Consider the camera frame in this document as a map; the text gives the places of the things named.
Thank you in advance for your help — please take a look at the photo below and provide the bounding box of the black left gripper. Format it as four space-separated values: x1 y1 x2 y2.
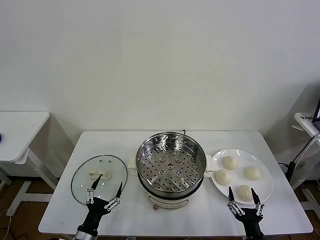
77 173 124 236

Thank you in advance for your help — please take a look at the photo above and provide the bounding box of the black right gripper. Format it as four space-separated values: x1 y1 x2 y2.
226 186 265 240

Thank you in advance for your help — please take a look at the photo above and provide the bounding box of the white steamed baozi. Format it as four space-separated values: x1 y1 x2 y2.
214 169 232 186
243 165 263 181
222 156 239 170
236 184 256 202

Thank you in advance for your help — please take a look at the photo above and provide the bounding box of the round glass pot lid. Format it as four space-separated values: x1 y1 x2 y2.
70 154 129 206

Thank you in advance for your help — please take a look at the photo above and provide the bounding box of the stainless steel steamer pot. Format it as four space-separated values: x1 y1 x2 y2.
127 153 215 210

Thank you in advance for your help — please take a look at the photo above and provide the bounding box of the perforated stainless steel steamer basket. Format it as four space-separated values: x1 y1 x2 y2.
136 132 208 194

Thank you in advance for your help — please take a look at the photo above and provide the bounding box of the white oval plate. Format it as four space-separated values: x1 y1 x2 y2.
210 148 274 206

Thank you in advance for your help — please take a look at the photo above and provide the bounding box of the white desk with label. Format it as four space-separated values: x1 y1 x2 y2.
292 112 320 213

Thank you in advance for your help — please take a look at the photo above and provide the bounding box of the white side table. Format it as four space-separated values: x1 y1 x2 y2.
0 111 60 217

